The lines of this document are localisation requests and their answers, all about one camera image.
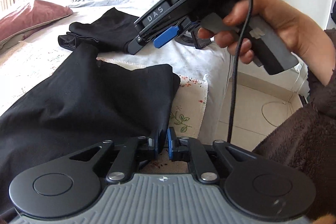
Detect black pants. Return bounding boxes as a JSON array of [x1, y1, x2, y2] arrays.
[[1, 9, 180, 213]]

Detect right hand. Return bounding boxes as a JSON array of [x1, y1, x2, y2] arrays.
[[198, 0, 335, 86]]

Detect brown fleece right sleeve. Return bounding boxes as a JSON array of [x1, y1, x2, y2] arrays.
[[252, 28, 336, 224]]

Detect mauve velvet pillow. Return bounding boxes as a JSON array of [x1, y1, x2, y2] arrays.
[[1, 0, 73, 45]]

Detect floral bed sheet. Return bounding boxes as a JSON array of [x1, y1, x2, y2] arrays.
[[0, 40, 210, 175]]

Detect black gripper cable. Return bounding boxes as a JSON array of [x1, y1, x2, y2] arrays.
[[227, 0, 284, 144]]

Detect white thin cable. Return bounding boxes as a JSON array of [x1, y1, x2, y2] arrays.
[[261, 66, 308, 127]]

